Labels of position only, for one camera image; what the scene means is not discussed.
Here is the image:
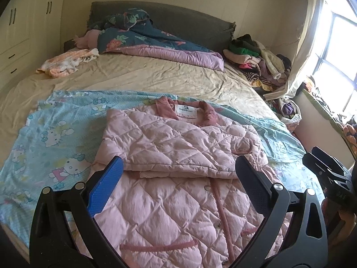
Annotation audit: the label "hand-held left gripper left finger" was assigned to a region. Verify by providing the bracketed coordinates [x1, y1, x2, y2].
[29, 156, 124, 268]

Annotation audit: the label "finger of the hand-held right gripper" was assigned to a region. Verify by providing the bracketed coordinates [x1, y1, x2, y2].
[310, 146, 351, 177]
[302, 152, 345, 190]

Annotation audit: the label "bed with beige sheet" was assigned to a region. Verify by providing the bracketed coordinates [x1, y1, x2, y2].
[0, 46, 327, 257]

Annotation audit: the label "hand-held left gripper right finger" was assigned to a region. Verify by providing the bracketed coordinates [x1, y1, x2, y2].
[235, 155, 328, 268]

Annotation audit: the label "basket of clothes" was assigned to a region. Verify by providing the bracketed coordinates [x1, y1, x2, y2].
[275, 96, 302, 125]

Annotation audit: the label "dark grey headboard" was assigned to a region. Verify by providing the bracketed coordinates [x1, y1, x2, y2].
[64, 1, 237, 62]

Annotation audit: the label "pink quilted jacket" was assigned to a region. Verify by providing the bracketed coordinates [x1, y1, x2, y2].
[71, 95, 293, 268]

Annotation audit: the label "pile of mixed clothes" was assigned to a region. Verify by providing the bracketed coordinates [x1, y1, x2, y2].
[222, 34, 293, 94]

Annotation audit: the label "clothes on windowsill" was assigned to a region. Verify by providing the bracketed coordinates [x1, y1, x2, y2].
[304, 75, 357, 146]

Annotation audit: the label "pink cloth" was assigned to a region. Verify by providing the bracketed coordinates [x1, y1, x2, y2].
[75, 29, 101, 49]

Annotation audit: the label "orange and white garment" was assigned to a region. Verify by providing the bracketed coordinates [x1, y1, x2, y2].
[36, 48, 100, 79]

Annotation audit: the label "window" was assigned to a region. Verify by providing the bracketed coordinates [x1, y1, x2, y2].
[309, 0, 357, 118]

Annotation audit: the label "blue cartoon print sheet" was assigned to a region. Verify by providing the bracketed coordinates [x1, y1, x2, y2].
[0, 89, 327, 246]

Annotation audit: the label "dark floral quilt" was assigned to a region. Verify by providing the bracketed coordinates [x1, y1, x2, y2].
[89, 9, 224, 71]

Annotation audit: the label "cream curtain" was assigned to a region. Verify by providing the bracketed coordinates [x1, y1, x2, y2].
[264, 0, 327, 101]

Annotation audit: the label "cream wardrobe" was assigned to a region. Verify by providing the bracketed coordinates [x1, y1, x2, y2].
[0, 0, 69, 90]

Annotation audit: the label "green windowsill cushion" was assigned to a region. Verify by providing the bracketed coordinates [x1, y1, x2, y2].
[303, 89, 357, 146]

